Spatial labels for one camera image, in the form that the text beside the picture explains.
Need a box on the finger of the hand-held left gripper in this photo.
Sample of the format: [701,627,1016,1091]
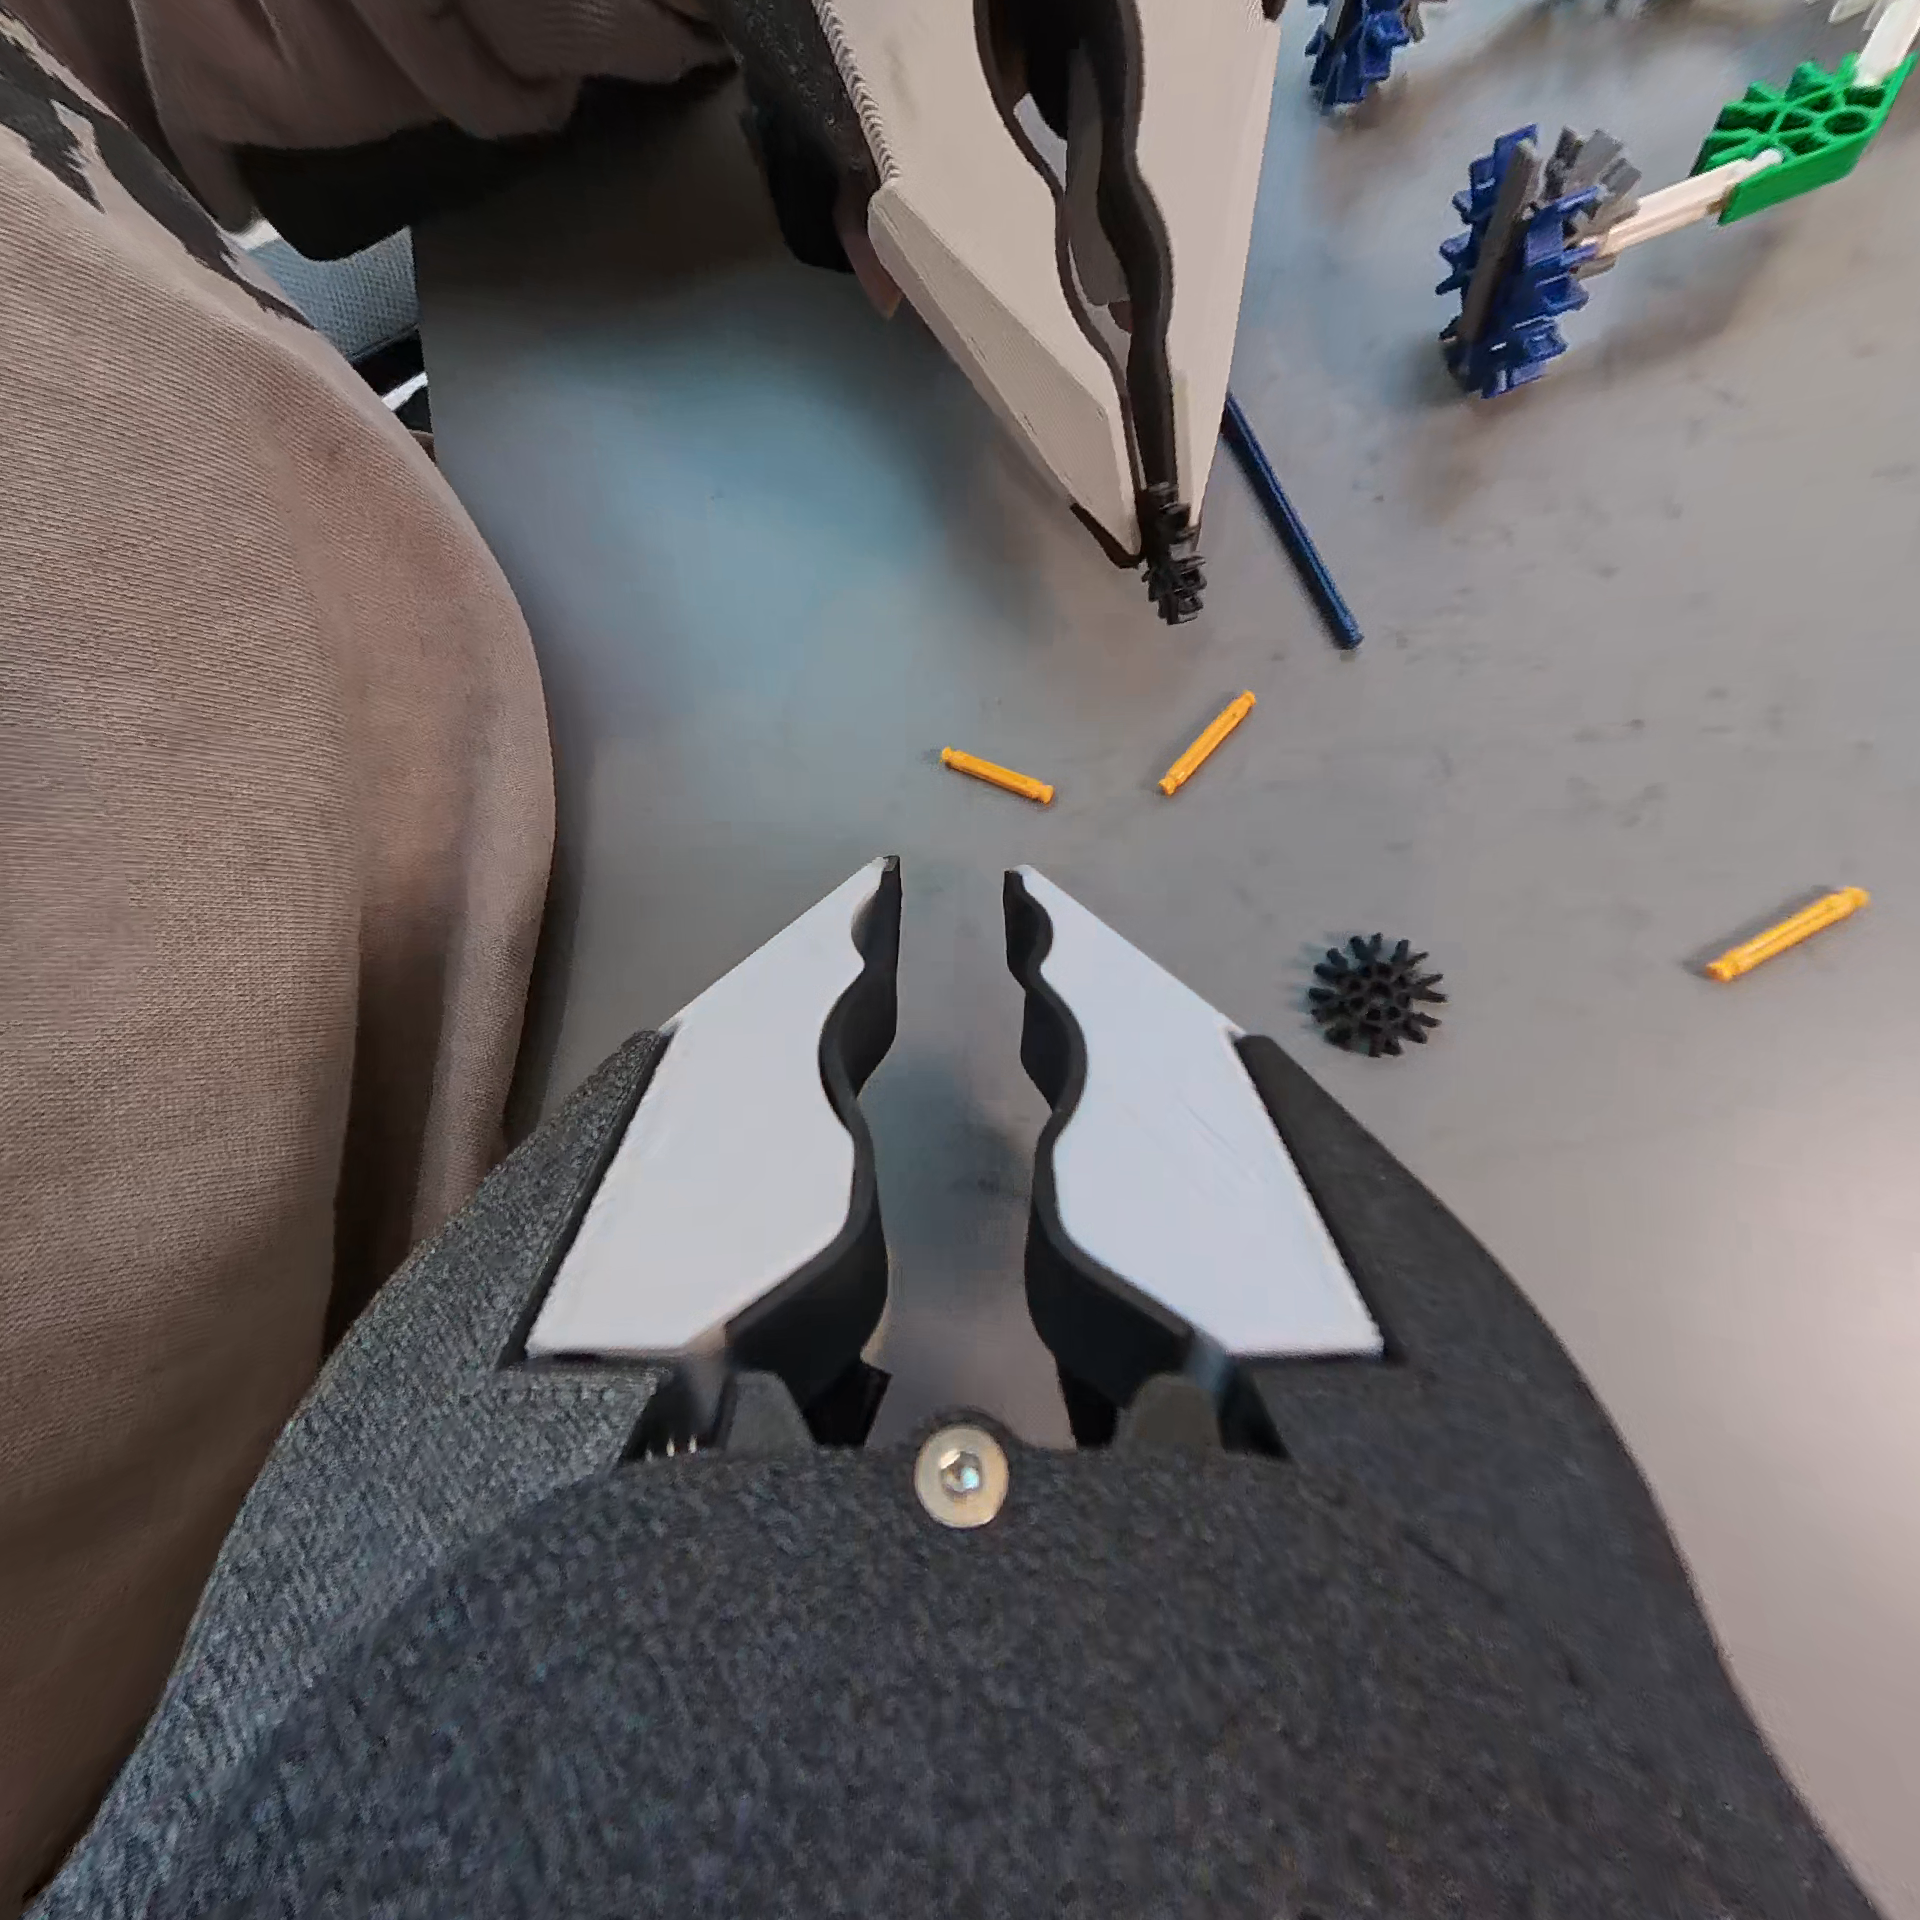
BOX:
[818,0,1152,568]
[1098,0,1287,522]

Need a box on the colourful toy rod model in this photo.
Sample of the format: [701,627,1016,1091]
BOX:
[1303,0,1920,402]

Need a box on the black snowflake connector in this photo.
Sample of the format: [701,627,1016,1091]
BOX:
[1305,933,1449,1059]
[1136,482,1209,627]

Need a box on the black padded chair armrest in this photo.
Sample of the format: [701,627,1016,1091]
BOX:
[247,225,437,436]

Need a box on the short orange toy rod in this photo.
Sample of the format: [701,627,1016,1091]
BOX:
[1702,884,1872,986]
[1157,688,1260,798]
[938,746,1057,809]

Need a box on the grey desk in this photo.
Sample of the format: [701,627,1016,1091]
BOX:
[412,0,1920,1920]

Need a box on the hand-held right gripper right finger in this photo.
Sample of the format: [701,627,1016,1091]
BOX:
[1001,865,1385,1424]

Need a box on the person's left forearm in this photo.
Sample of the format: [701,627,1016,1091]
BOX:
[134,0,735,266]

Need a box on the long blue toy rod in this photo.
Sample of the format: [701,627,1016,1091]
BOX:
[1218,394,1364,652]

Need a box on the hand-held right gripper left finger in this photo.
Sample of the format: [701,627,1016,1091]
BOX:
[525,857,904,1424]

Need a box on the person's beige shirt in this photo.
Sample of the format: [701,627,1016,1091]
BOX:
[0,0,558,1862]

